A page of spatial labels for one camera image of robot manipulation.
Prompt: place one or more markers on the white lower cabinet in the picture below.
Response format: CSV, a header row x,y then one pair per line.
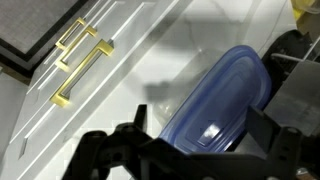
x,y
43,110

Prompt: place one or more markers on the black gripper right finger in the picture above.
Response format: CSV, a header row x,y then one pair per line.
x,y
283,150

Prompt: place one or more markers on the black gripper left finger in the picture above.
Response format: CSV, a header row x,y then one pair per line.
x,y
110,150

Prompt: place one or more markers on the black framed panel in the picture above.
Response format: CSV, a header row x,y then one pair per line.
x,y
26,23

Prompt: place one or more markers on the clear glass bowl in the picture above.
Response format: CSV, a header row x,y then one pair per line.
x,y
313,6

